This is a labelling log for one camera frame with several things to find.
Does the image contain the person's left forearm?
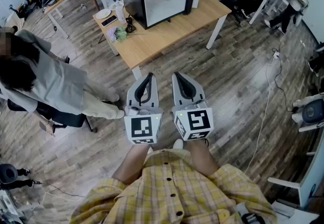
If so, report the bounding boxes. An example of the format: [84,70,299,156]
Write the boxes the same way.
[111,143,150,185]

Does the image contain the purple flower bouquet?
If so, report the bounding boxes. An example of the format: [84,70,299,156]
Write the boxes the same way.
[106,25,128,43]

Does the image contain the chest-mounted device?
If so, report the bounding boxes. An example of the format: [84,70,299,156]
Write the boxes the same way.
[236,202,260,224]

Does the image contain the coiled black power cable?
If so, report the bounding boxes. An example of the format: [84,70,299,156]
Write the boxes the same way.
[125,15,137,34]

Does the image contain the wooden table white legs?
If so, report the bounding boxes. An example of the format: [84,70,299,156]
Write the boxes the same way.
[92,0,232,81]

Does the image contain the white desk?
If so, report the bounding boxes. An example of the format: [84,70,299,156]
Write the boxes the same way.
[267,126,324,209]

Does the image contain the white floor cable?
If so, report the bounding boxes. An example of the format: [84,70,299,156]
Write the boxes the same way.
[244,56,277,175]

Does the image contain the yellow plaid shirt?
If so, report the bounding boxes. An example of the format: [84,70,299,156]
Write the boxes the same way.
[69,149,278,224]

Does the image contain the clear plastic bottle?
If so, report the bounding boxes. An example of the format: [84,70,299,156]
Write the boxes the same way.
[115,5,128,25]

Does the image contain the person's right forearm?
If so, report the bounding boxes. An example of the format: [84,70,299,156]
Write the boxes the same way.
[189,139,220,177]

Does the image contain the black smartphone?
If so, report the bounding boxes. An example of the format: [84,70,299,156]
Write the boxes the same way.
[101,15,118,27]

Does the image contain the black floor cable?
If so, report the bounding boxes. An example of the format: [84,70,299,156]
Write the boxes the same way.
[271,40,295,113]

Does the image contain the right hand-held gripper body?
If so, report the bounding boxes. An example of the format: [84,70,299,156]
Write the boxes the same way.
[171,99,215,142]

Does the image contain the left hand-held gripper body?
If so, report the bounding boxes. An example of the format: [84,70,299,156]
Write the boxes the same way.
[123,105,164,146]

